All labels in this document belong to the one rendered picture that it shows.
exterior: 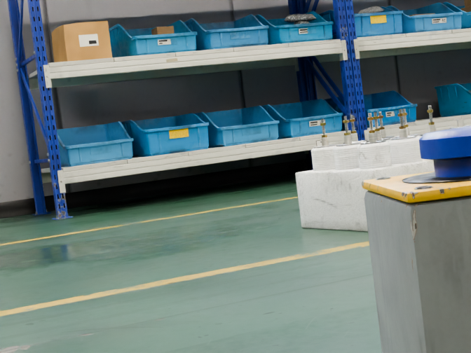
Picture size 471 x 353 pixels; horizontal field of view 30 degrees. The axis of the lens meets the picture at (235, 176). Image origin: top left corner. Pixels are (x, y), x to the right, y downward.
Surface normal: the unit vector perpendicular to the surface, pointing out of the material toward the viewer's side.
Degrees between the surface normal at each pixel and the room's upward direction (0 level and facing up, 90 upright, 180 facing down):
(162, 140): 94
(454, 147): 90
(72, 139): 86
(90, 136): 86
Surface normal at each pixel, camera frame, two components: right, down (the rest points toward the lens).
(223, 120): 0.40, -0.07
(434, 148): -0.87, 0.13
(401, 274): -0.99, 0.12
